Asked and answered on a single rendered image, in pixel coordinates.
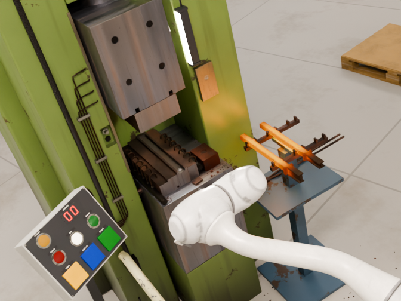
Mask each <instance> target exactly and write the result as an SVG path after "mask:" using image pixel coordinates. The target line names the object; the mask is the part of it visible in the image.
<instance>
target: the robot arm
mask: <svg viewBox="0 0 401 301"><path fill-rule="evenodd" d="M266 188H267V180H266V178H265V176H264V174H263V173H262V171H261V170H260V169H259V168H258V167H256V166H253V165H248V166H244V167H239V168H237V169H235V170H233V171H231V172H230V173H227V174H225V175H224V176H223V177H222V178H220V179H219V180H217V181H216V182H215V183H213V184H212V185H210V186H208V187H207V188H199V189H198V191H197V192H195V193H194V194H192V195H191V196H189V197H188V198H186V199H185V200H184V201H182V202H181V203H180V204H179V205H177V207H176V208H175V209H174V211H173V212H172V213H171V217H170V219H169V229H170V232H171V234H172V236H173V237H174V238H175V239H176V240H175V241H174V242H175V243H176V244H178V245H181V246H182V245H185V246H187V247H189V248H191V247H192V246H193V245H194V244H195V243H197V242H198V243H204V244H208V245H209V246H213V245H222V246H223V247H225V248H228V249H229V250H231V251H233V252H235V253H237V254H240V255H243V256H246V257H250V258H253V259H258V260H263V261H267V262H273V263H279V264H283V265H288V266H295V267H298V268H304V269H309V270H314V271H319V272H323V273H326V274H329V275H332V276H333V277H336V278H338V279H339V280H341V281H342V282H344V283H345V284H347V285H348V286H349V287H350V288H351V289H352V290H353V291H354V292H355V293H356V294H357V295H358V296H359V297H360V298H361V299H362V300H363V301H401V279H400V278H398V277H395V276H393V275H390V274H388V273H386V272H384V271H382V270H380V269H378V268H376V267H374V266H372V265H370V264H368V263H366V262H364V261H362V260H360V259H358V258H356V257H353V256H351V255H349V254H346V253H343V252H341V251H338V250H334V249H331V248H326V247H321V246H317V245H310V244H302V243H297V242H289V241H281V240H276V239H269V238H262V237H258V236H253V235H250V234H248V233H246V232H244V231H243V230H241V229H240V228H239V227H238V226H237V225H236V224H235V214H238V213H239V212H241V211H243V210H245V209H246V208H248V207H250V206H251V204H253V203H254V202H256V201H257V200H259V199H260V197H261V196H262V195H263V193H264V192H265V190H266Z"/></svg>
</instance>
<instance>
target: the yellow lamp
mask: <svg viewBox="0 0 401 301"><path fill-rule="evenodd" d="M38 243H39V245H40V246H41V247H46V246H47V245H48V244H49V243H50V239H49V237H48V236H47V235H41V236H40V237H39V238H38Z"/></svg>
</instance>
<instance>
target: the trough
mask: <svg viewBox="0 0 401 301"><path fill-rule="evenodd" d="M139 138H140V139H142V140H143V141H144V142H145V143H146V144H148V145H149V146H150V147H151V148H152V149H153V150H154V151H155V152H157V153H158V154H159V155H160V156H161V157H162V158H163V159H164V160H166V161H167V162H168V163H169V164H171V165H172V166H173V167H174V168H175V169H176V170H177V171H178V169H179V168H181V169H182V170H181V171H178V172H179V173H182V172H184V171H185V168H184V167H183V166H182V165H181V164H180V163H179V162H177V161H176V160H175V159H174V158H173V157H172V156H170V155H169V154H168V153H167V152H165V151H164V150H163V149H162V148H161V147H160V146H158V145H157V144H156V143H155V142H154V141H153V140H152V139H150V138H149V137H148V136H146V135H145V134H144V135H142V136H140V137H139Z"/></svg>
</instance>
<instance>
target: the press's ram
mask: <svg viewBox="0 0 401 301"><path fill-rule="evenodd" d="M66 5H67V8H68V10H69V12H70V15H71V16H72V19H73V22H74V24H75V27H76V30H77V32H78V35H79V38H80V40H81V43H82V46H83V48H84V51H85V54H86V55H87V59H88V61H89V63H90V66H91V69H92V72H93V74H94V77H95V80H96V82H97V85H98V87H99V90H100V92H101V95H102V98H103V100H104V103H105V105H106V106H108V107H109V108H110V109H111V110H112V111H114V113H116V114H117V115H118V116H119V117H121V118H122V119H123V120H124V119H126V118H128V117H130V116H132V115H134V114H136V111H135V109H138V110H139V111H141V110H143V109H145V108H147V107H149V106H151V105H153V104H155V103H157V102H159V101H161V100H163V99H165V98H167V97H169V92H171V93H173V94H174V93H176V92H178V91H180V90H182V89H184V88H185V84H184V81H183V76H182V74H181V70H180V65H179V63H178V58H177V55H176V52H175V48H174V44H173V41H172V37H171V32H170V29H169V25H168V22H167V19H166V15H165V11H164V7H163V4H162V0H108V1H106V2H104V3H101V4H98V5H92V6H83V5H81V4H80V2H79V0H77V1H74V2H72V3H69V4H66Z"/></svg>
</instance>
